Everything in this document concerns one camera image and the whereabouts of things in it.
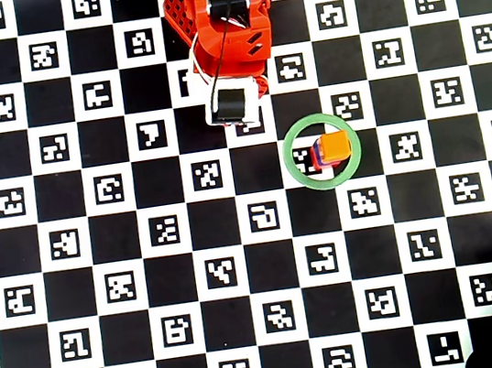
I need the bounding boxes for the blue cube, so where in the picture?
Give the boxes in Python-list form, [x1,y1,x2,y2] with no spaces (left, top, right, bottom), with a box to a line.
[312,132,345,168]

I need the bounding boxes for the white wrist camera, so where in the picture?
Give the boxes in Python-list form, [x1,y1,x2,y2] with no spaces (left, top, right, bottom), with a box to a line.
[199,70,265,132]

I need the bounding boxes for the green flat ring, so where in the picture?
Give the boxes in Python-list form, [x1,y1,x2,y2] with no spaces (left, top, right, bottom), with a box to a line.
[276,106,367,196]

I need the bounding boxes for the checkerboard marker mat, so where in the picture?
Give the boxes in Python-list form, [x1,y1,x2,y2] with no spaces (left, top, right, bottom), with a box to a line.
[0,0,492,368]

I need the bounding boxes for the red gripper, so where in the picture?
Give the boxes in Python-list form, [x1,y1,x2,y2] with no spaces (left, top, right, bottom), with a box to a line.
[189,16,282,105]

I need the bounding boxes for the red cube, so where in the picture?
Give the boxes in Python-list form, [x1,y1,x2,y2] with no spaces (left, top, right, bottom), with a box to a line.
[308,135,342,173]

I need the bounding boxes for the orange cube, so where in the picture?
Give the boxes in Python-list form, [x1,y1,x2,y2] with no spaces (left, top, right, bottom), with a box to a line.
[317,129,355,166]

